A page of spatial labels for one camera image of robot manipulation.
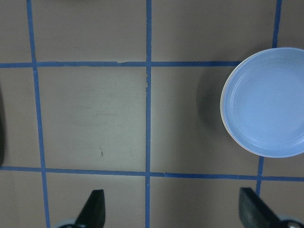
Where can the blue plate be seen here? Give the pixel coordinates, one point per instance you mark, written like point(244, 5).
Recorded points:
point(264, 103)

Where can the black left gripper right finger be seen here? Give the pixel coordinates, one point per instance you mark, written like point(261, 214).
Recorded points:
point(253, 212)

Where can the cream white plate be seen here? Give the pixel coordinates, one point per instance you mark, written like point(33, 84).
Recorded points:
point(221, 107)

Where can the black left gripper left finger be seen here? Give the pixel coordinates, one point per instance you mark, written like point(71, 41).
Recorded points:
point(93, 213)

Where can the white toaster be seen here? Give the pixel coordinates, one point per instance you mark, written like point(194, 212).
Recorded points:
point(2, 131)

